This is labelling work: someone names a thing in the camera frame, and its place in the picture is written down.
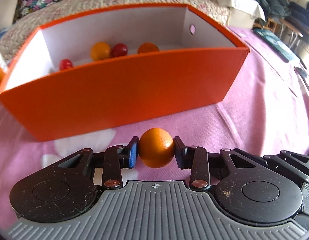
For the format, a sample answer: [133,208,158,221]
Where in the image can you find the large orange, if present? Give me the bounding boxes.
[138,128,174,168]

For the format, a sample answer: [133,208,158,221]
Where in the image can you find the red cherry tomato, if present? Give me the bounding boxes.
[110,43,128,57]
[59,59,74,71]

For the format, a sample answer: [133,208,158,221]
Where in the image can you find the small orange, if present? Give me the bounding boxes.
[138,42,160,54]
[90,42,111,61]

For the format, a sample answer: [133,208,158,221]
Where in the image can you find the pink flower tablecloth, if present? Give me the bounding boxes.
[0,24,309,183]

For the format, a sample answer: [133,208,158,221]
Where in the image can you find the orange cardboard box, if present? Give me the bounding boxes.
[0,3,249,141]

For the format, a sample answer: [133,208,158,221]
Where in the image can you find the teal book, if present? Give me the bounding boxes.
[253,28,300,63]

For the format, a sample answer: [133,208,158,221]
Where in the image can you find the beige quilted bedspread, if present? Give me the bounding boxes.
[0,0,230,62]

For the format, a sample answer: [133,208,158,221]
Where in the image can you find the beige pillow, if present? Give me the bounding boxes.
[0,0,18,31]

